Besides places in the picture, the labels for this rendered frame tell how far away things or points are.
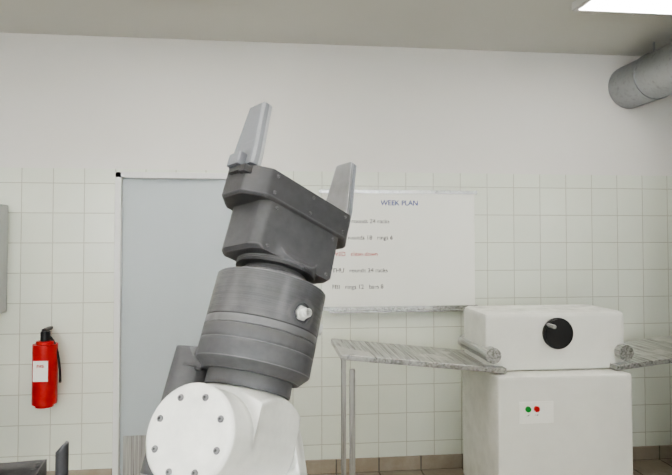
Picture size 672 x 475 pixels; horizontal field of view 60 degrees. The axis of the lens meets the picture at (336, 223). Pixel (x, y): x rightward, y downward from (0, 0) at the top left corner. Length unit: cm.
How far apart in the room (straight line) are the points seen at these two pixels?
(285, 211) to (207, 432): 17
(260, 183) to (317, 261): 8
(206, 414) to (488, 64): 425
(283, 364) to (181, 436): 8
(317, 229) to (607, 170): 437
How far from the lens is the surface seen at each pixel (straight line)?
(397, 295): 416
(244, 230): 45
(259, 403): 41
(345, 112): 419
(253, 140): 47
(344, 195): 53
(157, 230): 417
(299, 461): 48
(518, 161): 447
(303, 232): 47
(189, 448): 40
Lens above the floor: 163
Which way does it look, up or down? 2 degrees up
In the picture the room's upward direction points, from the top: straight up
